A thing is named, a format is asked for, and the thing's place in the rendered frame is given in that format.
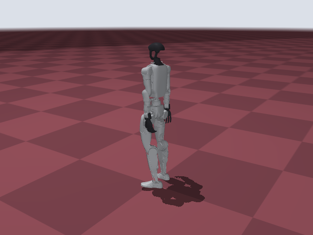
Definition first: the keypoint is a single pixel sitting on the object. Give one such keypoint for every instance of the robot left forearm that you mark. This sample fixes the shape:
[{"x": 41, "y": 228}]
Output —
[{"x": 147, "y": 103}]

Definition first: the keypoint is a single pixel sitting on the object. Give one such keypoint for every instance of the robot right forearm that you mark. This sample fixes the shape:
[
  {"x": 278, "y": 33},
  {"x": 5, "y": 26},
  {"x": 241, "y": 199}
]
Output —
[{"x": 166, "y": 99}]

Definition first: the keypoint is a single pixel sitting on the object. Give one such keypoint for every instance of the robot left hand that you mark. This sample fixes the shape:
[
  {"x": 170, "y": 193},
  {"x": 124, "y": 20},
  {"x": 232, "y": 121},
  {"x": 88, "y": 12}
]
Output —
[{"x": 148, "y": 124}]

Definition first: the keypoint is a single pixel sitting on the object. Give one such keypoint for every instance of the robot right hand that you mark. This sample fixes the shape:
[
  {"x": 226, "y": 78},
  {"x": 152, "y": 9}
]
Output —
[{"x": 169, "y": 114}]

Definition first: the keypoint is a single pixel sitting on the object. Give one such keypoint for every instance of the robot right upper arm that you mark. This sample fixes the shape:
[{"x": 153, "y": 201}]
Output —
[{"x": 168, "y": 78}]

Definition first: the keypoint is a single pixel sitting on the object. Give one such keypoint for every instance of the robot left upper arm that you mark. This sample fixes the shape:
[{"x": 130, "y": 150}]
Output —
[{"x": 146, "y": 74}]

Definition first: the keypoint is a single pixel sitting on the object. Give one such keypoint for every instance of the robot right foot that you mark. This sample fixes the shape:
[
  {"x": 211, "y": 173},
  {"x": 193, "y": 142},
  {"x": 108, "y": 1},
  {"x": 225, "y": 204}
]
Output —
[{"x": 164, "y": 177}]

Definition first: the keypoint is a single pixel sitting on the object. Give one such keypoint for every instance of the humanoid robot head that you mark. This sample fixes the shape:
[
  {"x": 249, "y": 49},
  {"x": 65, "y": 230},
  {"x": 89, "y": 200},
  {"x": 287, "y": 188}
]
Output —
[{"x": 156, "y": 47}]

